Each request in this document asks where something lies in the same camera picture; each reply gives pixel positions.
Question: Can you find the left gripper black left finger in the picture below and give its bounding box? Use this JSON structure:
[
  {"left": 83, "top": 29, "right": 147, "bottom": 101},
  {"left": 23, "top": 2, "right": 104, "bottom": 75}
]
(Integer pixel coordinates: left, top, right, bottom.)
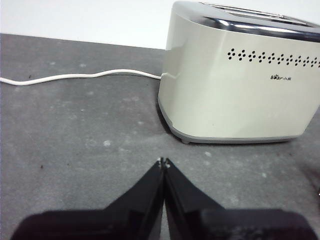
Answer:
[{"left": 11, "top": 157, "right": 165, "bottom": 240}]

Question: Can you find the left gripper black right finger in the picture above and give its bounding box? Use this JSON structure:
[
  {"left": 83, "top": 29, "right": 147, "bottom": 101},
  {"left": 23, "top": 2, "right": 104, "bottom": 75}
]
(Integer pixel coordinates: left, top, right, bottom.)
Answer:
[{"left": 163, "top": 157, "right": 316, "bottom": 240}]

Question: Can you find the cream and chrome toaster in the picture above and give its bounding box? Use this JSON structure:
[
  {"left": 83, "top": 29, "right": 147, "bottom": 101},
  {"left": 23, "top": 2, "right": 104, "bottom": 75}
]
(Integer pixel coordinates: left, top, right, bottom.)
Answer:
[{"left": 156, "top": 0, "right": 320, "bottom": 145}]

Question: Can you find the white power cable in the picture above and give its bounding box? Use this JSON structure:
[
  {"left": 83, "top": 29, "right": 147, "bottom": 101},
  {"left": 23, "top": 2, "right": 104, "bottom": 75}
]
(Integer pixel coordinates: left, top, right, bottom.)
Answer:
[{"left": 0, "top": 69, "right": 162, "bottom": 87}]

